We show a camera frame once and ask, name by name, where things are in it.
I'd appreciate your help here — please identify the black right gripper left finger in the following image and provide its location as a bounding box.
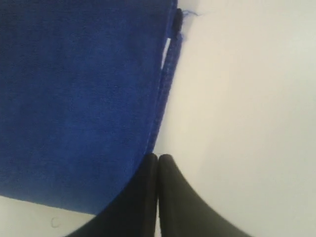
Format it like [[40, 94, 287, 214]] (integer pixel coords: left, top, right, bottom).
[[68, 154, 158, 237]]

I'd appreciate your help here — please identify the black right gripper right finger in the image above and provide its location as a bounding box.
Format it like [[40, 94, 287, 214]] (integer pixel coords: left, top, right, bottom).
[[158, 155, 249, 237]]

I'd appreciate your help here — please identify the blue towel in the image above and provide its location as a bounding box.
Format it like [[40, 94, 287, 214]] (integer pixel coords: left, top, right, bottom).
[[0, 0, 182, 214]]

